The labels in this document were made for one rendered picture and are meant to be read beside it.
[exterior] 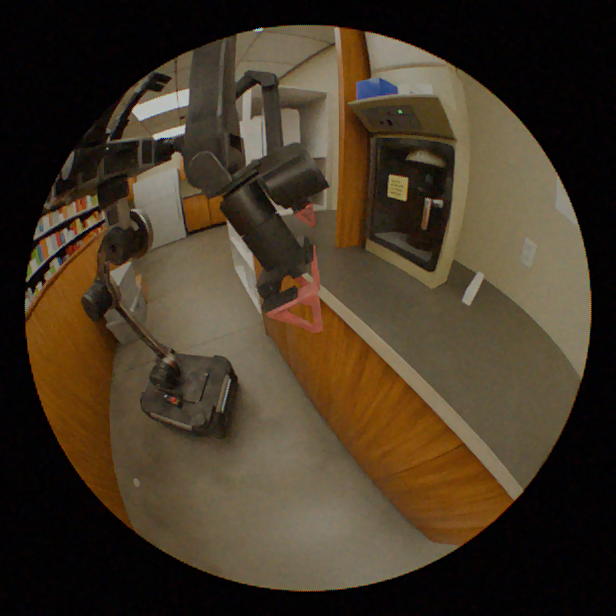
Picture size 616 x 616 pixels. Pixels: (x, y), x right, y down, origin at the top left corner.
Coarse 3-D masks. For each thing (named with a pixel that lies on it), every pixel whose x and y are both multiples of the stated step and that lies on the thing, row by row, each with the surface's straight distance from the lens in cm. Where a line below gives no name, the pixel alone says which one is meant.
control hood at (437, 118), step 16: (384, 96) 65; (400, 96) 62; (416, 96) 59; (432, 96) 57; (416, 112) 62; (432, 112) 60; (448, 112) 60; (368, 128) 77; (432, 128) 62; (448, 128) 60
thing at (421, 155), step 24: (384, 144) 74; (408, 144) 68; (432, 144) 64; (384, 168) 73; (408, 168) 67; (432, 168) 63; (384, 192) 73; (408, 192) 67; (432, 192) 62; (384, 216) 73; (408, 216) 67; (432, 216) 62; (384, 240) 74; (408, 240) 68; (432, 240) 63; (432, 264) 64
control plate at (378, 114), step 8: (368, 112) 72; (376, 112) 70; (384, 112) 68; (392, 112) 66; (408, 112) 63; (368, 120) 74; (376, 120) 72; (384, 120) 70; (392, 120) 68; (400, 120) 67; (408, 120) 65; (416, 120) 63; (376, 128) 75; (384, 128) 72; (392, 128) 70; (400, 128) 69; (408, 128) 67; (416, 128) 65
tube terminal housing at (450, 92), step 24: (384, 72) 87; (408, 72) 81; (432, 72) 77; (456, 96) 71; (456, 144) 63; (456, 168) 61; (456, 192) 62; (456, 216) 65; (456, 240) 71; (408, 264) 71; (432, 288) 68
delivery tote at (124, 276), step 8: (128, 264) 251; (112, 272) 262; (120, 272) 240; (128, 272) 237; (120, 280) 213; (128, 280) 236; (120, 288) 210; (128, 288) 231; (136, 288) 258; (128, 296) 227; (128, 304) 222; (112, 312) 226
